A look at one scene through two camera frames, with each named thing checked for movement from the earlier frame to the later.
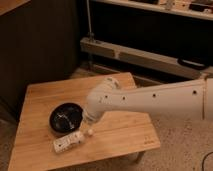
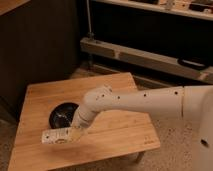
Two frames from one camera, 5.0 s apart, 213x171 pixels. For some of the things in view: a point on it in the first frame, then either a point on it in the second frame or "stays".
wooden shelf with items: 201,9 stays
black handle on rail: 192,63 stays
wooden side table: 116,134 stays
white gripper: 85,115 → 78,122
